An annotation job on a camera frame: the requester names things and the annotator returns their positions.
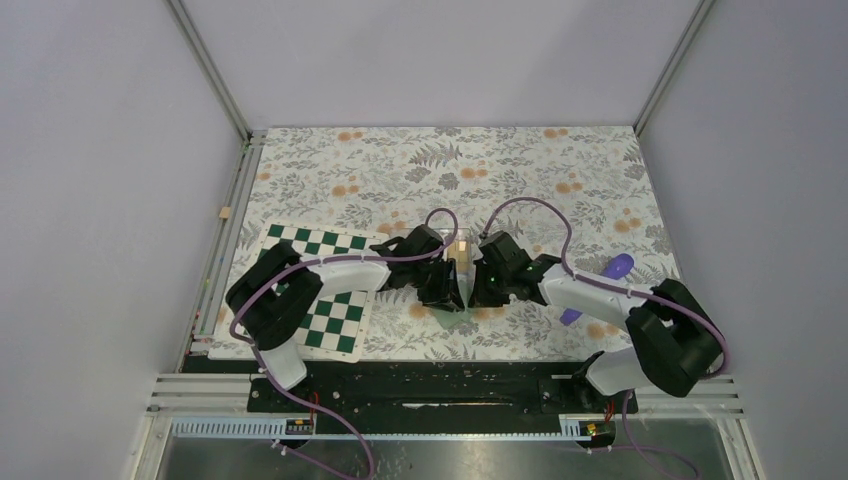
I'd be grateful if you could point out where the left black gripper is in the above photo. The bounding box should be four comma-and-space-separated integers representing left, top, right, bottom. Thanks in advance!
409, 256, 464, 312

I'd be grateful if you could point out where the clear box with orange blocks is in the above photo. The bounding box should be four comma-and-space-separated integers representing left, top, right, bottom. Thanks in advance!
390, 225, 475, 283

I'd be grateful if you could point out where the green card holder wallet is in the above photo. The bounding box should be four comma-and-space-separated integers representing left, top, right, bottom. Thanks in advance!
430, 276, 473, 330

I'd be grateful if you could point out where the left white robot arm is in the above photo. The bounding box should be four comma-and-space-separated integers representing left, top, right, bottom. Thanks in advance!
225, 225, 465, 411

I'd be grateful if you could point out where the floral table mat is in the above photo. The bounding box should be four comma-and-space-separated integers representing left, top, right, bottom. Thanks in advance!
228, 126, 678, 361

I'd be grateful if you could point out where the green white chessboard mat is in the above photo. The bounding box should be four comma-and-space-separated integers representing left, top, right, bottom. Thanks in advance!
253, 219, 388, 363

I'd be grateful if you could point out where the purple cylinder tube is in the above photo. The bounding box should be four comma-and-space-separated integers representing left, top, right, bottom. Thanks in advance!
560, 253, 635, 326

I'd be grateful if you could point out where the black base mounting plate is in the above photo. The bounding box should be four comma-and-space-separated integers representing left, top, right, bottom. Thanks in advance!
291, 361, 638, 435

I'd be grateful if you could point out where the white slotted cable duct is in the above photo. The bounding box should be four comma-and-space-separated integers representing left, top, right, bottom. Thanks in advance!
170, 414, 595, 443

